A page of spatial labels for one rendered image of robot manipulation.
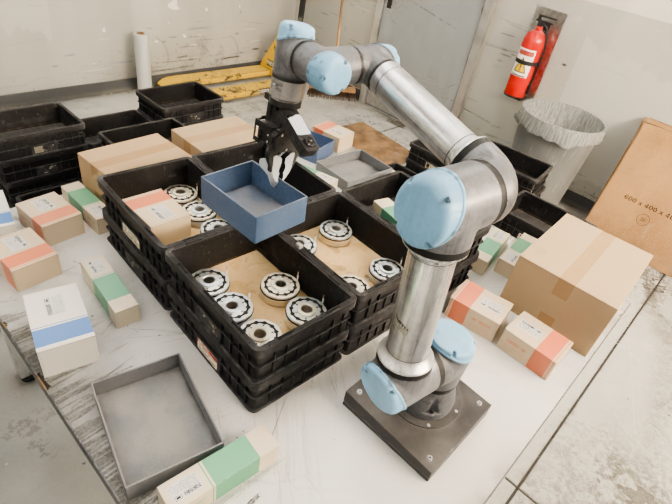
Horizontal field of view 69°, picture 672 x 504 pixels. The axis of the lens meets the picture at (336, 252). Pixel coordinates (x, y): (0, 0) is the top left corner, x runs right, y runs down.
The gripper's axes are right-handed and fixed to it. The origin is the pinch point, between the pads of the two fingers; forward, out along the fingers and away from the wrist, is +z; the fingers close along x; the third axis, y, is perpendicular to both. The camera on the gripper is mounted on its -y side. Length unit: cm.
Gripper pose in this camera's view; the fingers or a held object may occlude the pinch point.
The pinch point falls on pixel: (278, 183)
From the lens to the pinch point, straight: 119.6
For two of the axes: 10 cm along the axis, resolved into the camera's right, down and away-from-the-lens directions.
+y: -6.9, -5.2, 5.0
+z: -2.2, 8.1, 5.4
